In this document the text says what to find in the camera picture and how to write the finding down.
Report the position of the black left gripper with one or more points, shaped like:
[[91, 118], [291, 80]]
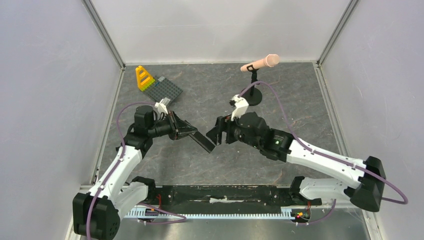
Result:
[[176, 123]]

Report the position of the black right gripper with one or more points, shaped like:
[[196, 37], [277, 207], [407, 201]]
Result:
[[226, 129]]

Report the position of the black remote with buttons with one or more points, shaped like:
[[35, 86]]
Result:
[[203, 141]]

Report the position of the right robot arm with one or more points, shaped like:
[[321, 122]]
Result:
[[359, 181]]

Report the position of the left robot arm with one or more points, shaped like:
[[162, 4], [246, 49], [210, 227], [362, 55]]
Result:
[[99, 212]]

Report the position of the grey studded baseplate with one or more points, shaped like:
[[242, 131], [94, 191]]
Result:
[[163, 88]]

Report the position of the black microphone stand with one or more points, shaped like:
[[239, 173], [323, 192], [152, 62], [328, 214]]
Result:
[[252, 95]]

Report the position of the yellow toy ladder block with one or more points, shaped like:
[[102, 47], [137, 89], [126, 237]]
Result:
[[143, 78]]

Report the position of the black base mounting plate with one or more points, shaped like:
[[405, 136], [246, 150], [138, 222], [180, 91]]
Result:
[[225, 199]]

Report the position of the pink microphone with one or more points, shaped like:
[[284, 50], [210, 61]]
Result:
[[271, 60]]

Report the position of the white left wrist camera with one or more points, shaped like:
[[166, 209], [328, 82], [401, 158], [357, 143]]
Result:
[[161, 106]]

